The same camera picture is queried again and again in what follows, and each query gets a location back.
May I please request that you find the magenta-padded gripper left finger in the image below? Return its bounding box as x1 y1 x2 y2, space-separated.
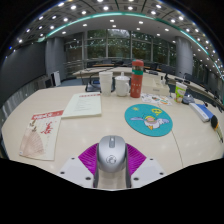
58 143 100 189

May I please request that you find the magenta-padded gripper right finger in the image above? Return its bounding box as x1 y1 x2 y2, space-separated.
125 143 167 189

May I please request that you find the silver computer mouse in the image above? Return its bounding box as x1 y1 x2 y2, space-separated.
96 134 128 174

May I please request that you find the round teal cartoon mouse pad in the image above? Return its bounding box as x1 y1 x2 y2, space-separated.
124 103 174 138

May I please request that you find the red-and-white fan print brochure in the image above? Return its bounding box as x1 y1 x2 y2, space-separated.
18 109 65 162

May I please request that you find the cream paper document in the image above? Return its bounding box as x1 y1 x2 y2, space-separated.
61 92 103 119

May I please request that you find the colourful sticker sheet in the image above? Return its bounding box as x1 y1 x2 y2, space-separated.
140 93 173 107

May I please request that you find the blue-and-white book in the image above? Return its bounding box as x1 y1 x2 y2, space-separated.
188 102 214 123

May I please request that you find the beige organizer box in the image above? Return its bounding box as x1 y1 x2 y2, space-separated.
141 75 171 97

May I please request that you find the black gooseneck desk microphone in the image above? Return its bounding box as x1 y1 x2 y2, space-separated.
182 92 196 105
84 71 103 93

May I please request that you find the black-and-yellow tool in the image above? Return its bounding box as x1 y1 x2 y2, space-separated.
210 114 224 144

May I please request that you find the green-print paper cup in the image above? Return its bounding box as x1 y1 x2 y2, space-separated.
174 81 188 104

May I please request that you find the white lidded mug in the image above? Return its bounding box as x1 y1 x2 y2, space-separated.
114 73 131 98

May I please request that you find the red thermos bottle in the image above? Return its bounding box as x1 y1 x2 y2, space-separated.
129 59 145 99

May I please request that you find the stack of white paper cups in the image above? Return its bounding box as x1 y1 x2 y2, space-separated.
98 70 114 97

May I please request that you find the grey box monitor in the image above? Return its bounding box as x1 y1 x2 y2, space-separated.
36 78 53 90

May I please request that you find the white leaning panel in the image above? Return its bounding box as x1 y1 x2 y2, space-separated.
50 70 62 88

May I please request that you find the long curved conference desk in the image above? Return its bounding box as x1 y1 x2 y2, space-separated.
71 66 224 111

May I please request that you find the row of dark chairs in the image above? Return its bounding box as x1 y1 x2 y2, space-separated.
86 58 176 75

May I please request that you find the group of ceiling lights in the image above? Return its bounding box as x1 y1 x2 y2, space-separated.
8 0 224 78

